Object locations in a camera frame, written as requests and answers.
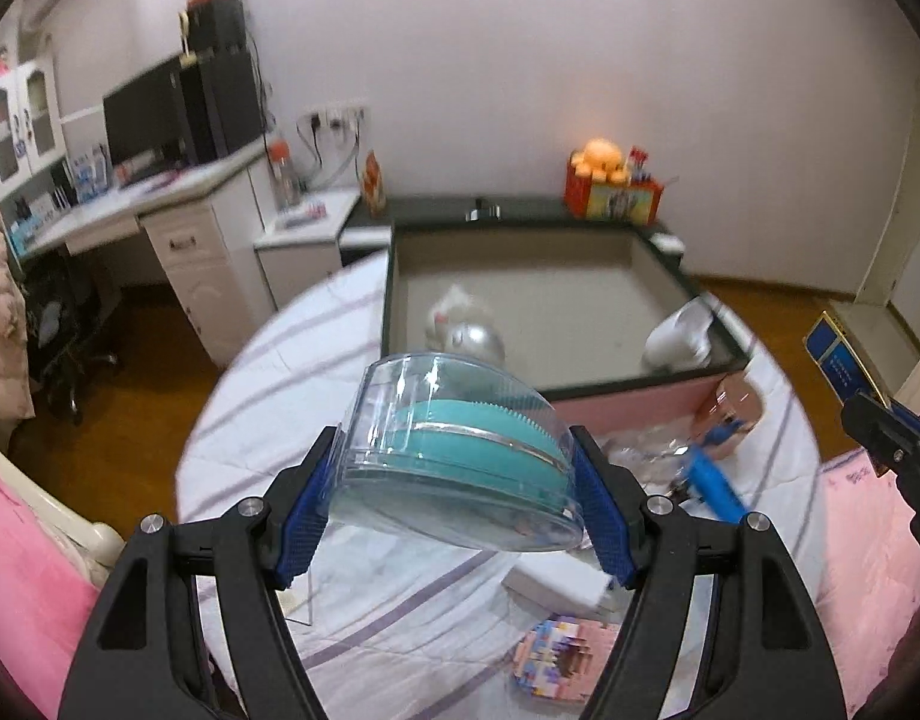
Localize black office chair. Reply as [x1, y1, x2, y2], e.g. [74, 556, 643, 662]
[17, 247, 120, 425]

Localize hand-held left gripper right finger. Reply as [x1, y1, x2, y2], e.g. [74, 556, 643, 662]
[569, 424, 843, 720]

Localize black computer monitor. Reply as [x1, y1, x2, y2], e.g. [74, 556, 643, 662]
[102, 60, 184, 185]

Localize printed pamphlet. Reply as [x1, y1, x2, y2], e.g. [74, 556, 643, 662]
[280, 202, 330, 230]

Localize pink bedding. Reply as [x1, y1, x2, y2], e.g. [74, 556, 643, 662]
[0, 457, 112, 720]

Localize white cat figurine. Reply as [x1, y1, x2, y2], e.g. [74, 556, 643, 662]
[424, 283, 476, 346]

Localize pink building block figure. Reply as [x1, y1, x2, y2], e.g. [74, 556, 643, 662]
[511, 615, 622, 706]

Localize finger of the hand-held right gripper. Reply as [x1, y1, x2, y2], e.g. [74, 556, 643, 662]
[841, 392, 920, 533]

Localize white charger block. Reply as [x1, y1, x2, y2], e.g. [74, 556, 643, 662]
[501, 551, 641, 620]

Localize red printed crate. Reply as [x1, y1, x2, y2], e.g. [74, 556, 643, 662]
[565, 165, 667, 226]

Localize blue marker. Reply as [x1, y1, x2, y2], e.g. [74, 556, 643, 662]
[685, 444, 747, 520]

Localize white wall cabinet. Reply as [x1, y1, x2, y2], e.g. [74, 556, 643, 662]
[0, 56, 67, 203]

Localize black computer tower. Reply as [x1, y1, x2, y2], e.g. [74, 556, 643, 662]
[176, 49, 267, 166]

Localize silver ball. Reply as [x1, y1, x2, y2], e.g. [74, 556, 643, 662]
[439, 319, 506, 365]

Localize white door frame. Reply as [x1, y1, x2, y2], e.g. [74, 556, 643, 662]
[853, 112, 920, 308]

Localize blue white boxes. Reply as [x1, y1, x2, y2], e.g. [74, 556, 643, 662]
[66, 146, 116, 203]

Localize grey power cable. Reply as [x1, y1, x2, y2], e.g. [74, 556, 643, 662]
[325, 120, 360, 181]

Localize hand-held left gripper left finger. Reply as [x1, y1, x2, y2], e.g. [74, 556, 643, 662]
[57, 426, 339, 720]

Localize white nightstand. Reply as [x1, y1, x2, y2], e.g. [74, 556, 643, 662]
[254, 187, 363, 312]

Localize white desk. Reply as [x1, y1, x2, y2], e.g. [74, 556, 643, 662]
[10, 139, 273, 368]

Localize white wall outlet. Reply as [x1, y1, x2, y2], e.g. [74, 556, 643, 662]
[299, 99, 372, 128]

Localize blue box with gold trim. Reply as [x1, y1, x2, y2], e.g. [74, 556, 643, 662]
[802, 310, 892, 410]

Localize orange snack bag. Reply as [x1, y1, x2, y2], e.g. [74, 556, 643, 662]
[361, 150, 388, 217]

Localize black speaker box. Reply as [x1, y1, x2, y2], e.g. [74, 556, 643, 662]
[186, 0, 247, 68]

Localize clear acrylic sheet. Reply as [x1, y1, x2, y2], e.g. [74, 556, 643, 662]
[280, 566, 318, 627]

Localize dark green storage box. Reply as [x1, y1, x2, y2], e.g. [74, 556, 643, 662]
[380, 196, 755, 462]

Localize low cabinet with dark top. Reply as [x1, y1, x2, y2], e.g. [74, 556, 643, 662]
[340, 195, 690, 271]

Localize white curved plastic object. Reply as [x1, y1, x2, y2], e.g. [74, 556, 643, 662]
[641, 298, 720, 372]

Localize teal brush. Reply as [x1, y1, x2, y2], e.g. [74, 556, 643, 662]
[315, 351, 590, 554]

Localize plastic bottle with orange cap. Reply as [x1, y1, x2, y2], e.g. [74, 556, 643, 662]
[269, 139, 303, 211]

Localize black power cable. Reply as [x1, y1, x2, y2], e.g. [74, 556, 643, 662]
[295, 116, 326, 173]

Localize orange octopus plush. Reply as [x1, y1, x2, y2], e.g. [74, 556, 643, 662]
[571, 137, 630, 185]

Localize white bed frame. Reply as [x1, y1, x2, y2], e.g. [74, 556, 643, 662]
[0, 431, 127, 590]

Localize clear plastic case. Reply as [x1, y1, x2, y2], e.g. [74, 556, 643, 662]
[606, 420, 701, 500]

